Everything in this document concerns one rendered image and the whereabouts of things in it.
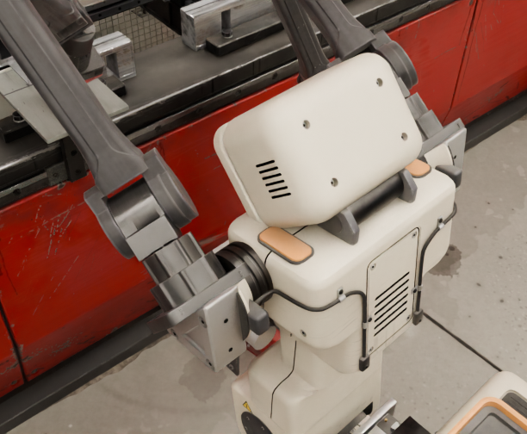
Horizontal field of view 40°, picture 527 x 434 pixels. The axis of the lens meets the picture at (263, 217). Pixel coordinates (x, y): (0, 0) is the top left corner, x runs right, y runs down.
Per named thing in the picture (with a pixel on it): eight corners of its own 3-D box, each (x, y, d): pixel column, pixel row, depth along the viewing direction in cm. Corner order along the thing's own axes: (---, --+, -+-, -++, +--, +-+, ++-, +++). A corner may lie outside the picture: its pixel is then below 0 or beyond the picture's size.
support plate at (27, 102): (47, 144, 135) (46, 140, 135) (-12, 82, 150) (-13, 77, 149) (129, 109, 144) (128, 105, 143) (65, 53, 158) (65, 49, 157)
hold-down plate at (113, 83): (6, 145, 153) (3, 133, 151) (-4, 133, 156) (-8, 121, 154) (127, 95, 167) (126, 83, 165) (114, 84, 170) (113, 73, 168)
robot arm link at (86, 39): (72, 42, 123) (102, 32, 126) (52, 10, 124) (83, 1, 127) (69, 64, 129) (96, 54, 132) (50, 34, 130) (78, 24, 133)
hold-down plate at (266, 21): (218, 57, 179) (218, 46, 177) (205, 48, 182) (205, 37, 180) (306, 20, 193) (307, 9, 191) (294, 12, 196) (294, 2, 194)
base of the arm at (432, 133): (417, 159, 100) (468, 124, 106) (387, 110, 100) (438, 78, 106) (381, 177, 108) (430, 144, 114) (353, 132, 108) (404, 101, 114)
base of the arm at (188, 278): (174, 326, 79) (254, 271, 85) (134, 264, 79) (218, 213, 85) (151, 335, 87) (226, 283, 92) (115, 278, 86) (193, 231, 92)
